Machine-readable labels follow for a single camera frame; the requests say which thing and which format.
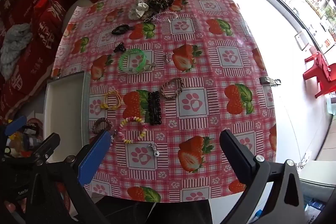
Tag white framed panel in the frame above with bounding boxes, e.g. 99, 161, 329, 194
294, 31, 312, 51

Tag yellow hair ties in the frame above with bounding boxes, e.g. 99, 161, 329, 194
101, 90, 122, 110

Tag green plastic bracelet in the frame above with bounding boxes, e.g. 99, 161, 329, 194
119, 48, 147, 75

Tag white box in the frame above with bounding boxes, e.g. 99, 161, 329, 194
43, 71, 91, 163

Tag person's left hand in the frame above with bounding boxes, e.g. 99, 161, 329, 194
3, 199, 27, 214

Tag grey knitted cloth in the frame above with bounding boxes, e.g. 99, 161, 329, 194
0, 23, 33, 78

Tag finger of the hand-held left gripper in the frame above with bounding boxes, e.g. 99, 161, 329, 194
5, 116, 27, 135
33, 133, 61, 161

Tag black hair scrunchie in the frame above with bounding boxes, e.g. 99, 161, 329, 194
111, 25, 132, 36

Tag pink strawberry print tablecloth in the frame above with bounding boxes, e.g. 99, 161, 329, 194
51, 0, 277, 203

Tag beige braided bracelet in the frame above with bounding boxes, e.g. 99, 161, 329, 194
161, 77, 184, 100

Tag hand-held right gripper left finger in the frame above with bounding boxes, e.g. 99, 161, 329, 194
26, 131, 111, 224

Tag multicoloured spiral bracelet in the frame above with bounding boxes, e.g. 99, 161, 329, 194
117, 116, 148, 144

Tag white polka dot scrunchie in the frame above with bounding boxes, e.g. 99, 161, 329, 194
128, 0, 149, 20

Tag red printed blanket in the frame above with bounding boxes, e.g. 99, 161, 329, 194
0, 0, 79, 121

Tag red plastic stool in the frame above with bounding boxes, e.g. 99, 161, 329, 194
303, 51, 336, 99

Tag black hair claw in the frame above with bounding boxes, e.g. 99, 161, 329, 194
113, 42, 126, 54

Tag metal table clamp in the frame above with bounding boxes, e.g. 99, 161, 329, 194
260, 76, 281, 86

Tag brown spiral hair tie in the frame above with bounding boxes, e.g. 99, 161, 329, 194
92, 118, 114, 135

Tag silver charm with white bead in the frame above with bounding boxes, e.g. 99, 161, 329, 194
148, 143, 160, 158

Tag black beaded hair clip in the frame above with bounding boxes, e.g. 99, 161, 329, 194
147, 91, 162, 125

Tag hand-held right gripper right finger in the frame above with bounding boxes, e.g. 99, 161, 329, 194
220, 129, 309, 224

